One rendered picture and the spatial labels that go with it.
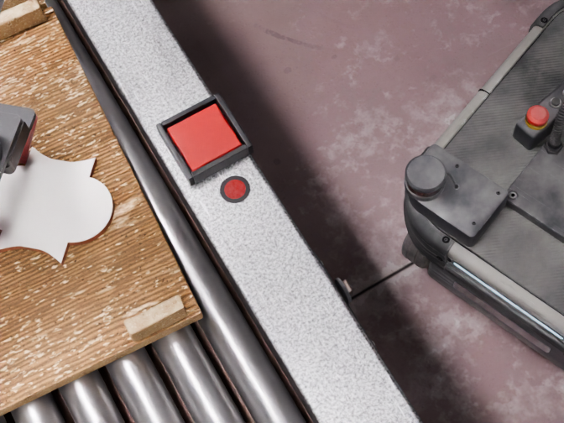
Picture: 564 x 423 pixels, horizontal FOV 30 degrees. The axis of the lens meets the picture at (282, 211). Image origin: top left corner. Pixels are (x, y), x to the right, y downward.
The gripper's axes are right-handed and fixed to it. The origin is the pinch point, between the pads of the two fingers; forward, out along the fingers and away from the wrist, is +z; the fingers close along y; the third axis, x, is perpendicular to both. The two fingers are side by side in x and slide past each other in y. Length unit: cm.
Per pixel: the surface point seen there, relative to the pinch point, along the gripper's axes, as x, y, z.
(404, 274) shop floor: -38, 38, 95
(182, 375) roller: -22.1, -13.2, 3.4
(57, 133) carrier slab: -2.7, 8.9, 1.1
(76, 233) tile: -8.6, -2.0, 0.4
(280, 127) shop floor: -7, 66, 94
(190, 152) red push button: -16.9, 9.8, 1.9
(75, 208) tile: -7.5, 0.6, 0.4
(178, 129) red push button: -15.0, 12.1, 1.8
